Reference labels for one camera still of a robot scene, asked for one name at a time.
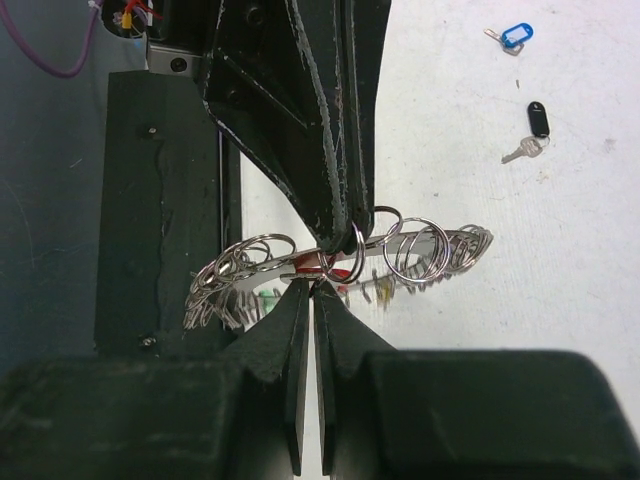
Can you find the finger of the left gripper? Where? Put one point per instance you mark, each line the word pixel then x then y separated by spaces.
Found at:
pixel 269 80
pixel 341 45

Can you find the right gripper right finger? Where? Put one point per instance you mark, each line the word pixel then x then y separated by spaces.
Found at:
pixel 461 414

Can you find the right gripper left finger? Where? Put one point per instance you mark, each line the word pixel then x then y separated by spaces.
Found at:
pixel 237 415

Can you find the yellow tag key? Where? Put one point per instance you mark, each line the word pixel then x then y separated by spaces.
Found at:
pixel 384 293

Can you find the metal keyring disc with rings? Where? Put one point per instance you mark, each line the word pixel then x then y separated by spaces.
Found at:
pixel 414 254

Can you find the red tag key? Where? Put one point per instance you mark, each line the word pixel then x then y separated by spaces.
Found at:
pixel 318 262

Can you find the green key tag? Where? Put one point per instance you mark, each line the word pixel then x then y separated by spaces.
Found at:
pixel 268 299

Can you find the blue tag key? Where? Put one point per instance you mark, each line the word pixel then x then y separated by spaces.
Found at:
pixel 512 40

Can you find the black tag key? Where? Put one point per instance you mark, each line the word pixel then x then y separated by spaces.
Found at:
pixel 534 144

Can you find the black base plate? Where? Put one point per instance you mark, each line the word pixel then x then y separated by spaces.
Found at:
pixel 171 202

